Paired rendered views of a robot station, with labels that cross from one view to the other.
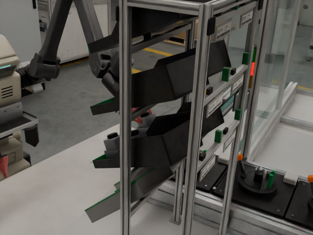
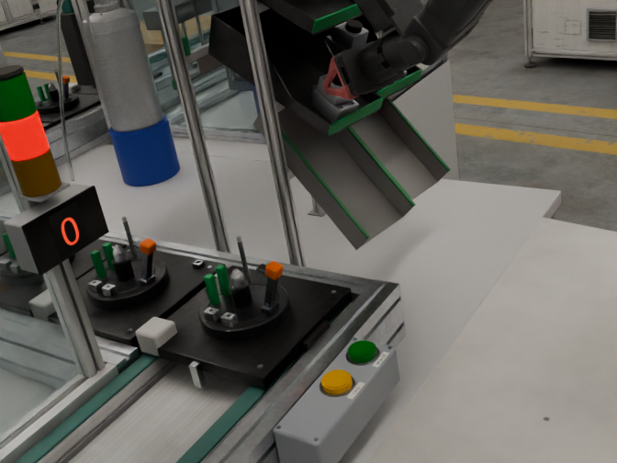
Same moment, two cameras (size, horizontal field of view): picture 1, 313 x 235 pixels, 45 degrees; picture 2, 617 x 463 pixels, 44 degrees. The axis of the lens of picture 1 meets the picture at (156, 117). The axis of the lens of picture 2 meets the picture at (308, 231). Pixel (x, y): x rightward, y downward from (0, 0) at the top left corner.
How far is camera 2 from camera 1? 224 cm
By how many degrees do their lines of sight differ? 127
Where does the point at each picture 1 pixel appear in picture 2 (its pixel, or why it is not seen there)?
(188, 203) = not seen: hidden behind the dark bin
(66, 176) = (589, 363)
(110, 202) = (397, 117)
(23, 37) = not seen: outside the picture
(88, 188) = (509, 339)
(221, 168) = (178, 314)
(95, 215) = (429, 162)
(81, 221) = (487, 276)
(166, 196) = not seen: hidden behind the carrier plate
